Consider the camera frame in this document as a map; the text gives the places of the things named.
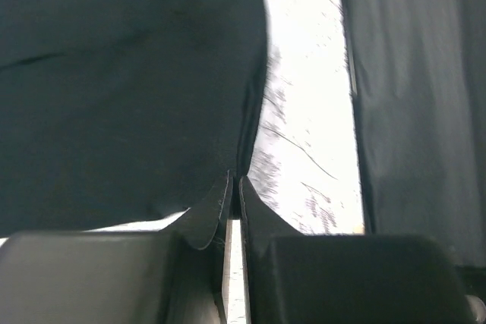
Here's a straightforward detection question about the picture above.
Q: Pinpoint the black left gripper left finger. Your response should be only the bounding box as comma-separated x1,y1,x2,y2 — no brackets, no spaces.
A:
1,173,233,323

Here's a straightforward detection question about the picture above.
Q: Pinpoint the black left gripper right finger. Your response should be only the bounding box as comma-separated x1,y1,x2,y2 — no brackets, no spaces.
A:
238,178,474,323

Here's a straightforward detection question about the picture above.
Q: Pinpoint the black t shirt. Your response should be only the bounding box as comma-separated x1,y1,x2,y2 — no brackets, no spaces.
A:
1,0,485,267

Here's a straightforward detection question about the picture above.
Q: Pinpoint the floral table mat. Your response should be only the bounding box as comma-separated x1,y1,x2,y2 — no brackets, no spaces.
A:
1,0,363,323

